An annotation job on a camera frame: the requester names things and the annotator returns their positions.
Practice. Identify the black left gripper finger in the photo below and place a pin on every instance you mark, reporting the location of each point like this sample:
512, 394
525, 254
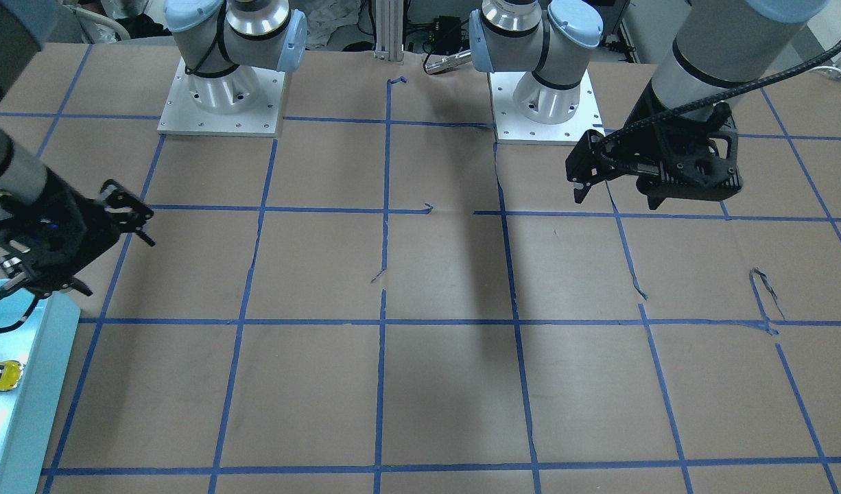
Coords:
586, 167
656, 199

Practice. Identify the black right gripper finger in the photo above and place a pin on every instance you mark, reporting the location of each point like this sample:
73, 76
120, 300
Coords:
44, 284
129, 213

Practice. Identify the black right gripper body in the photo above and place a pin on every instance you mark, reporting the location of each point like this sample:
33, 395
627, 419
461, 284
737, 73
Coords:
69, 214

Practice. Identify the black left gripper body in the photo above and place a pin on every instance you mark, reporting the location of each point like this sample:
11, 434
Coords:
641, 145

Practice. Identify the yellow beetle toy car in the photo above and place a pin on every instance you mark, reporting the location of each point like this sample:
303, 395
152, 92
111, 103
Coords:
11, 373

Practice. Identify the turquoise plastic bin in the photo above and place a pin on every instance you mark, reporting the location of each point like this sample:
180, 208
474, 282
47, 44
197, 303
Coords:
43, 345

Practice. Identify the brown paper table cover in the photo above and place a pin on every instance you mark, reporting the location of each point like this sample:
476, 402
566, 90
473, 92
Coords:
428, 311

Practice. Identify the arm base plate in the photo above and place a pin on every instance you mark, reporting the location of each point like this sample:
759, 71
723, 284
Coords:
528, 113
246, 103

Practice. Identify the aluminium frame post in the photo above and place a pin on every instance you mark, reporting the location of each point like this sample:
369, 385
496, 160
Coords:
389, 29

